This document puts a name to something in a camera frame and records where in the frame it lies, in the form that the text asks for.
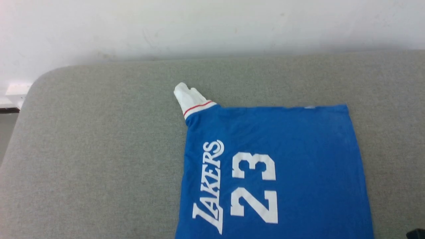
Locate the blue Lakers jersey shirt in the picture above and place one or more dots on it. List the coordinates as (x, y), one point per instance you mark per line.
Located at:
(298, 149)

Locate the grey fabric sofa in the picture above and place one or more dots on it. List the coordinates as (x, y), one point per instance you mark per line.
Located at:
(99, 149)

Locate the white wall baseboard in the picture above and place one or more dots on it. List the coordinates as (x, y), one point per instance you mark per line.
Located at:
(15, 94)

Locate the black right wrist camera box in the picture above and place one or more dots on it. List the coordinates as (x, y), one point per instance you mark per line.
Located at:
(417, 234)

